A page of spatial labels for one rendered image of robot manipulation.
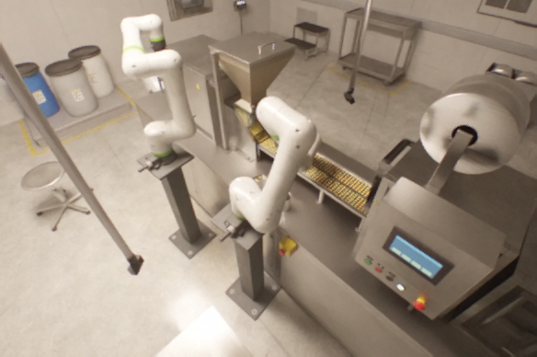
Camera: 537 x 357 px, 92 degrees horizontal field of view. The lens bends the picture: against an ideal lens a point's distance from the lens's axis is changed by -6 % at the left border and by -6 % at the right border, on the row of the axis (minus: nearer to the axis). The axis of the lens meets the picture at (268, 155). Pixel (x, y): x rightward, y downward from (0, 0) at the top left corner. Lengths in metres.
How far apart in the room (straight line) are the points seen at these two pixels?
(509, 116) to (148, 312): 2.26
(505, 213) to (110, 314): 2.35
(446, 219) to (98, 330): 2.20
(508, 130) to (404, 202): 0.36
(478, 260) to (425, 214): 0.18
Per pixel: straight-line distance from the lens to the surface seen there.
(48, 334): 2.61
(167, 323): 2.27
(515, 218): 1.22
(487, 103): 1.00
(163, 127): 1.66
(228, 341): 1.42
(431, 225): 0.96
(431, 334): 1.48
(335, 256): 1.48
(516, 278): 1.18
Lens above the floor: 2.08
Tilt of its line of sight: 42 degrees down
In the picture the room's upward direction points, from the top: straight up
